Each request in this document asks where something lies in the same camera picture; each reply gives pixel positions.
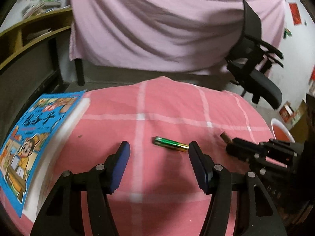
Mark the pink checkered tablecloth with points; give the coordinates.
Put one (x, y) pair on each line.
(158, 194)

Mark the black office chair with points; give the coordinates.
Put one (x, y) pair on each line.
(251, 57)

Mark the small brown cylinder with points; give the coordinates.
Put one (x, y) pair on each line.
(226, 138)

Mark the red wall paper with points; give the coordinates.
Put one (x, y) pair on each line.
(295, 13)

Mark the red basin white rim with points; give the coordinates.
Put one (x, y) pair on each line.
(280, 132)

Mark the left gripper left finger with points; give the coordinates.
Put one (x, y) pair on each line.
(115, 166)

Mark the blue children's book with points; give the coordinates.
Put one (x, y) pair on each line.
(33, 146)

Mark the wooden wall shelf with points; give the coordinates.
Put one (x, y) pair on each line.
(17, 40)

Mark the green yellow battery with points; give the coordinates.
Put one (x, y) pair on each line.
(170, 144)

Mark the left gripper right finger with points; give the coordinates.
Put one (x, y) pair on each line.
(202, 166)

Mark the pink hanging sheet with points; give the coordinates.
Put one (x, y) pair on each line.
(166, 35)

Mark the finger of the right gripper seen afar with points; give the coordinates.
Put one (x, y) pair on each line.
(243, 150)

